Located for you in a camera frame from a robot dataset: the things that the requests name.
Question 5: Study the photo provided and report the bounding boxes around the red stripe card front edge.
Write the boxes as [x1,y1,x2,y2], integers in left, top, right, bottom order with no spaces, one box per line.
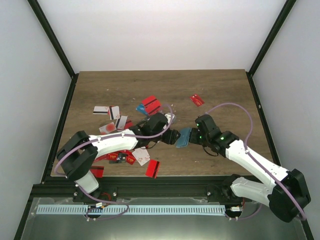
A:
[90,166,104,178]

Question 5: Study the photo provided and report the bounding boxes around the red card far right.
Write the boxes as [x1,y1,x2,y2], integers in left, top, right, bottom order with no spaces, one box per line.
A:
[189,94,205,107]

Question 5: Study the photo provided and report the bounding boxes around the purple cable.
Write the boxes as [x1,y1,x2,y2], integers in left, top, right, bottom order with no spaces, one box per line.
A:
[53,103,175,222]
[204,102,307,222]

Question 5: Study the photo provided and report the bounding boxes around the red card magnetic stripe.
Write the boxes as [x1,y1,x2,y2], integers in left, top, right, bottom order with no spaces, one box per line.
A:
[145,159,160,179]

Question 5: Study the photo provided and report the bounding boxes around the blue VIP card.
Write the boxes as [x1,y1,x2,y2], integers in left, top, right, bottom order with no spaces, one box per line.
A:
[136,103,148,116]

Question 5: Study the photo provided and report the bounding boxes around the red VIP card left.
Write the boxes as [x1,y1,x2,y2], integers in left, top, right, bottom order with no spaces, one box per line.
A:
[93,151,119,163]

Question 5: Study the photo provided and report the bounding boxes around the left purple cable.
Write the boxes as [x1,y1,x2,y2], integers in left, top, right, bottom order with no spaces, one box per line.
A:
[53,103,175,222]

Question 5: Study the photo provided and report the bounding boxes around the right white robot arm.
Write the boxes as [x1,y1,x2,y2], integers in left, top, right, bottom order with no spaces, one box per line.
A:
[189,114,311,223]

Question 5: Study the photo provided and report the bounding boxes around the white card red circle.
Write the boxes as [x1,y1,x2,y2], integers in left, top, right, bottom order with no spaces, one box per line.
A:
[99,122,117,135]

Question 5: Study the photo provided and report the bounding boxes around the white card black stripe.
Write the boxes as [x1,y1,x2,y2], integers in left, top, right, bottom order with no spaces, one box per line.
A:
[93,106,109,115]

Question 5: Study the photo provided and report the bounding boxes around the light blue slotted rail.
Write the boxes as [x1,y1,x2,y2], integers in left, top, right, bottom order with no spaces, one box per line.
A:
[36,204,226,216]

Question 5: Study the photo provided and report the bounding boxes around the white card vertical stripe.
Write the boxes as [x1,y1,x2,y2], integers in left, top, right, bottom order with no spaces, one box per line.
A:
[108,106,121,120]

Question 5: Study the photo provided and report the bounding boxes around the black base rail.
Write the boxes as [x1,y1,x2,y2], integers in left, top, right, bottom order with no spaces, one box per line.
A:
[32,174,297,201]

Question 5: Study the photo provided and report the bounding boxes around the white blossom card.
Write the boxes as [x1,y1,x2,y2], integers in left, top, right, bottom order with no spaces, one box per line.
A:
[132,148,151,166]

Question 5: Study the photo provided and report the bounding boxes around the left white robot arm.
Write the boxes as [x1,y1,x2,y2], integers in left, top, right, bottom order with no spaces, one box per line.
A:
[54,112,181,202]

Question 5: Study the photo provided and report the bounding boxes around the red vip card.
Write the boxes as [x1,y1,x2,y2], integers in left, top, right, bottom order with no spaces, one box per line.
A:
[93,151,119,163]
[126,155,136,165]

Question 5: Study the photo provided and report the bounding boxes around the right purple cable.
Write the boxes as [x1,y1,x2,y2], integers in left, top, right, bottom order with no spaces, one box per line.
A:
[204,102,307,222]

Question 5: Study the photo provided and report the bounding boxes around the black frame post right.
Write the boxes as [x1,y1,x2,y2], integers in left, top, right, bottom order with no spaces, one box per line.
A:
[248,0,297,76]

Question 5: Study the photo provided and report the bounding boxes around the red card under white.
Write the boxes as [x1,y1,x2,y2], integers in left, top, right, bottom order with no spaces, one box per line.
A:
[116,119,133,131]

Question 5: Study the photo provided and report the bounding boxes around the teal card holder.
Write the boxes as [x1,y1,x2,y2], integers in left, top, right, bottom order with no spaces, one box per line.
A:
[175,127,192,149]

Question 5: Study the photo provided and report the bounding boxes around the black frame post left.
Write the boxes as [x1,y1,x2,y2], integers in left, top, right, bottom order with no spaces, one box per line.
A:
[26,0,76,78]

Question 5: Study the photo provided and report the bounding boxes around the black frame post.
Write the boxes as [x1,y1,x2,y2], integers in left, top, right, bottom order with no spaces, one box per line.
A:
[248,0,297,76]
[26,0,76,78]

